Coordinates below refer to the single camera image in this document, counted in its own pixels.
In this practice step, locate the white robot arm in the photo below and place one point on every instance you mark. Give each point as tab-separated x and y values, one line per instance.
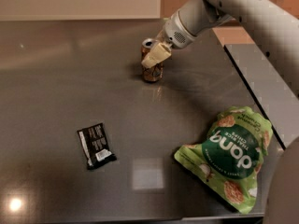
276	33

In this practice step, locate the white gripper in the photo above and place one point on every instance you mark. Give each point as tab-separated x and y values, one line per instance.
176	32

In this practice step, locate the grey side table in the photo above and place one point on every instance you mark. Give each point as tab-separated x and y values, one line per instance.
270	91

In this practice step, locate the orange soda can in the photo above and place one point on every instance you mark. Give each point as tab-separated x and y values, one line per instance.
155	73

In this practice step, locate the black snack wrapper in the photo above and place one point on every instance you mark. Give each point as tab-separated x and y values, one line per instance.
95	146

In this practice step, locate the green rice chips bag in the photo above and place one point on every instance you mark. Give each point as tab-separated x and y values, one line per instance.
232	156

